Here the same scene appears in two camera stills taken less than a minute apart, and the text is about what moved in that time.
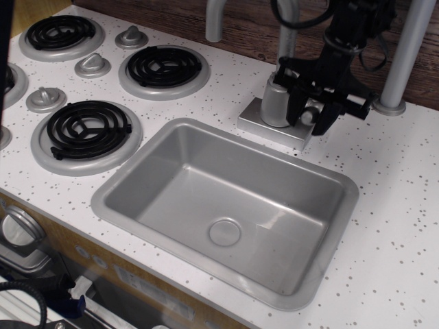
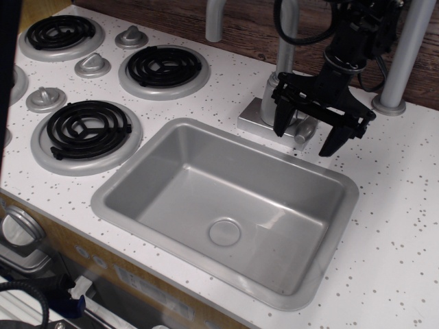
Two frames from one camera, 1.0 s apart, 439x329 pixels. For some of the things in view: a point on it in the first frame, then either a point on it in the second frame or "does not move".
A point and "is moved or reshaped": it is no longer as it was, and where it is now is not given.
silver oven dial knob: x=21 y=227 does not move
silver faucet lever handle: x=311 y=112 is moved or reshaped
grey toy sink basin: x=267 y=224 does not move
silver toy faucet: x=267 y=116 does not move
